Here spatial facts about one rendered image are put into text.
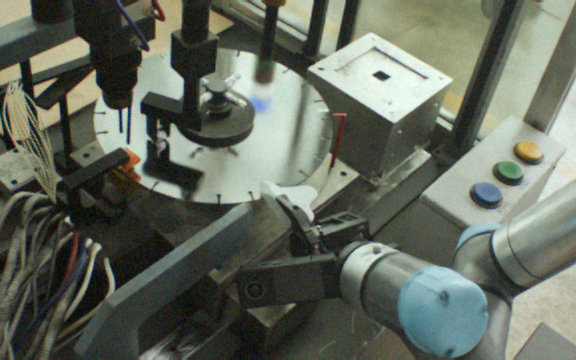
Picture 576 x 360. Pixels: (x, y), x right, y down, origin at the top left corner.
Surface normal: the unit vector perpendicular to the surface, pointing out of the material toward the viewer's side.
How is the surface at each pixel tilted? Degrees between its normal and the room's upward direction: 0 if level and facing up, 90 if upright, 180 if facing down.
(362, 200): 0
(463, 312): 56
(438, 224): 90
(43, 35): 90
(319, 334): 0
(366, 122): 90
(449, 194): 0
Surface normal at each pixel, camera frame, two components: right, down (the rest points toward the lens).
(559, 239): -0.62, 0.33
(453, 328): 0.47, 0.16
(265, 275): -0.04, 0.22
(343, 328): 0.13, -0.70
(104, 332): 0.75, 0.54
